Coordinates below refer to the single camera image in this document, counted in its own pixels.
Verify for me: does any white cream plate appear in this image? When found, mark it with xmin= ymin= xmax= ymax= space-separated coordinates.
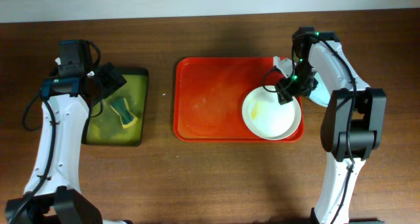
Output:
xmin=241 ymin=87 xmax=303 ymax=141

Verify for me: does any green and yellow sponge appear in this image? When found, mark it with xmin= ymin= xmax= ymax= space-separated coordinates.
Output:
xmin=110 ymin=98 xmax=138 ymax=129

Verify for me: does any light blue plate top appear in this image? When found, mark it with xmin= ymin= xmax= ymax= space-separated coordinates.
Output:
xmin=308 ymin=72 xmax=330 ymax=107

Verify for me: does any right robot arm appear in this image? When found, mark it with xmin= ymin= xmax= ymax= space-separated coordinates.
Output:
xmin=274 ymin=27 xmax=387 ymax=224

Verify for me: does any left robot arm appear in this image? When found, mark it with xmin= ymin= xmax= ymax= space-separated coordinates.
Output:
xmin=5 ymin=39 xmax=127 ymax=223

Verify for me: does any red plastic serving tray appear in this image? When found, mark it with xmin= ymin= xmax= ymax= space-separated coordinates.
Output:
xmin=173 ymin=56 xmax=305 ymax=143

